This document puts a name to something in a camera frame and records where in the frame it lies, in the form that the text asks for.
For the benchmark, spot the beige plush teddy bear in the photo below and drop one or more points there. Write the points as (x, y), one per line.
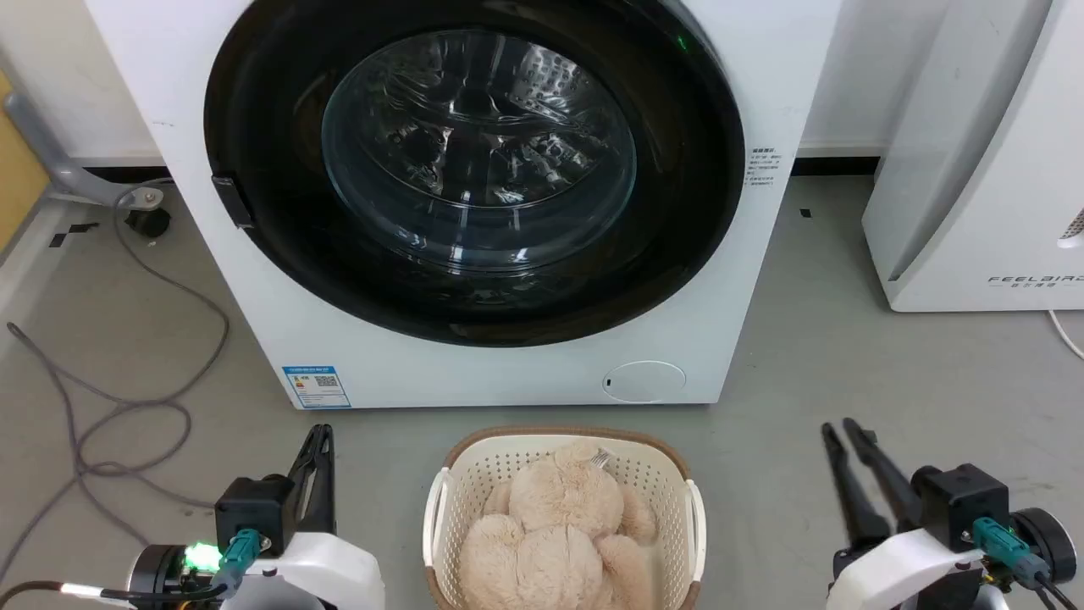
(559, 534)

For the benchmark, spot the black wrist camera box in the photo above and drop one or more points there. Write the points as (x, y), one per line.
(252, 511)
(961, 504)

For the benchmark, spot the blue energy label sticker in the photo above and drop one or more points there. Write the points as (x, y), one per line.
(317, 386)

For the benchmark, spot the black text warning sticker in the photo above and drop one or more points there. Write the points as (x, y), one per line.
(761, 169)

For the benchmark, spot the grey metal chair leg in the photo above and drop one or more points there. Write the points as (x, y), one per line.
(51, 152)

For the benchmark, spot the black round washer door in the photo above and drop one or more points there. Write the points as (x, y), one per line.
(474, 169)

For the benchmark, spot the black caster wheel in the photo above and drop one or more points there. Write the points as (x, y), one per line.
(148, 222)

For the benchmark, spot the white box appliance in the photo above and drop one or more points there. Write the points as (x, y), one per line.
(974, 169)

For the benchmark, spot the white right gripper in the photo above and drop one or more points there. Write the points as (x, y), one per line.
(906, 572)

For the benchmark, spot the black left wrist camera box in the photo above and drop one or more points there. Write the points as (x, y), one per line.
(252, 511)

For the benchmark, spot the cream perforated laundry basket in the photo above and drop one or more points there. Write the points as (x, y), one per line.
(474, 474)

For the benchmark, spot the round white filter cover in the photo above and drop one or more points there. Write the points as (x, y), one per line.
(644, 381)

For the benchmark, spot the white front-load washing machine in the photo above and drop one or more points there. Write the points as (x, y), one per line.
(474, 373)

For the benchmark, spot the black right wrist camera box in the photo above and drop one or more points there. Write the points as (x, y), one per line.
(961, 504)

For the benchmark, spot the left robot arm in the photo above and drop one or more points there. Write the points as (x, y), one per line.
(161, 576)

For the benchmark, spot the yellow wooden board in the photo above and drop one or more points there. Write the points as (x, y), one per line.
(15, 161)

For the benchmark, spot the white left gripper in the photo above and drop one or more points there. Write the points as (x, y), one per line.
(322, 572)

